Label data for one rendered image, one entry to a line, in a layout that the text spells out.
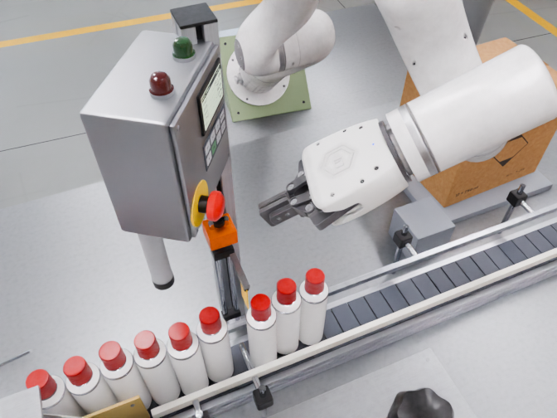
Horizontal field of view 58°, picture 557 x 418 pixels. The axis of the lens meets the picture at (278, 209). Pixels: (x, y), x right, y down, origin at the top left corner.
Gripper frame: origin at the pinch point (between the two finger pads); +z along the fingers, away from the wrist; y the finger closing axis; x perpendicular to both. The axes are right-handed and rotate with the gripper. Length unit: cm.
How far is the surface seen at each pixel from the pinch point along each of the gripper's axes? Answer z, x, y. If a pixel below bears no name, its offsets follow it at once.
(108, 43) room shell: 132, 79, -279
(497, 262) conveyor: -21, 65, -18
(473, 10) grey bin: -75, 152, -214
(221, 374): 29.9, 30.8, 1.3
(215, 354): 26.1, 23.7, 1.2
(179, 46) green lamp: 0.2, -18.5, -11.1
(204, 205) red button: 7.7, -4.3, -2.0
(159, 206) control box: 11.3, -8.3, -0.9
